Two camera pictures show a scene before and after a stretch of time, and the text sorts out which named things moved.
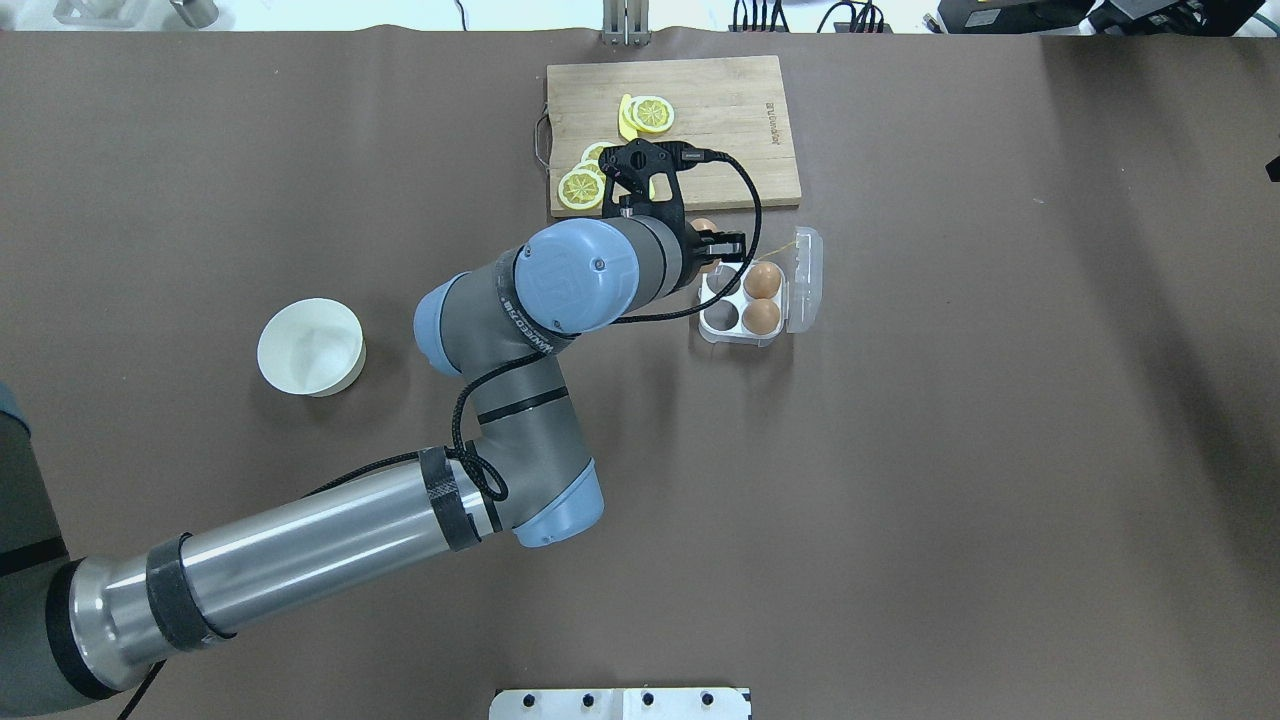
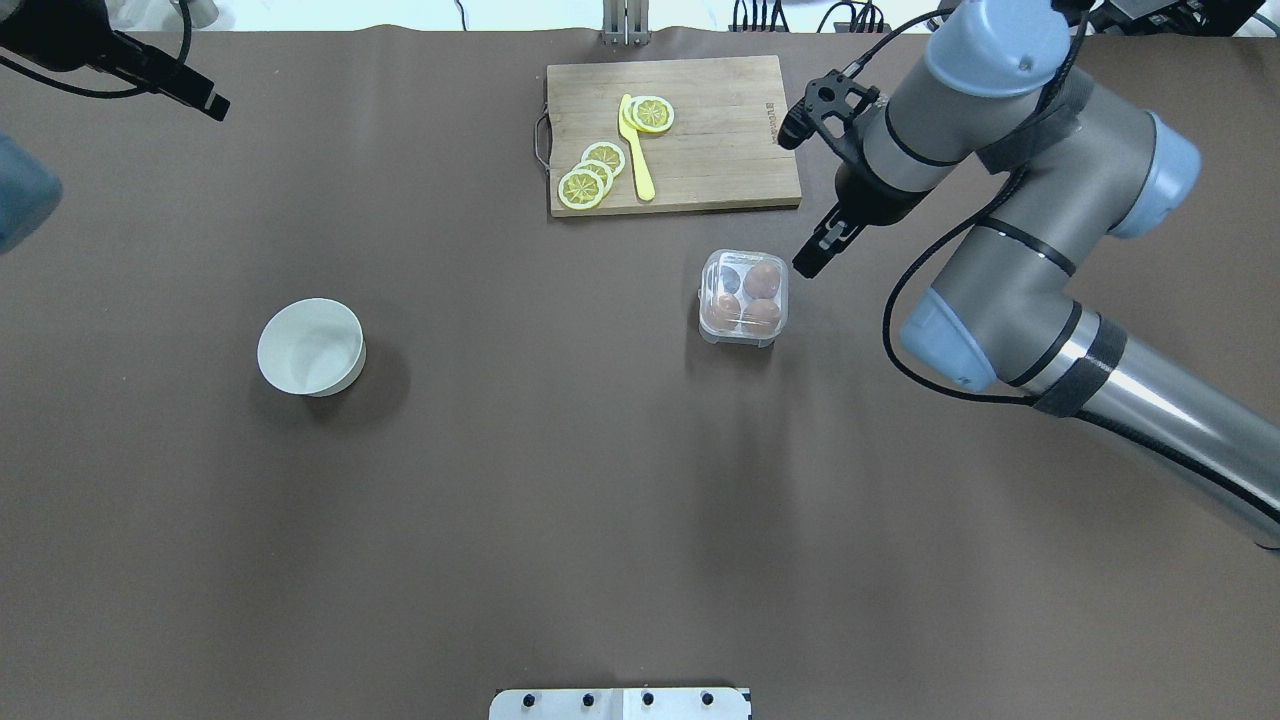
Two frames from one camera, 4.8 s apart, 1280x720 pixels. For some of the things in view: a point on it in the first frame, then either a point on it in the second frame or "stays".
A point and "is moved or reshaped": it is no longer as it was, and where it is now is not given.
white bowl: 312,346 stays
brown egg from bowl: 705,224 to 722,312
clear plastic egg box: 762,307 is moved or reshaped
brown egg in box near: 761,316 stays
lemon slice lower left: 581,189 stays
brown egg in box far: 762,280 stays
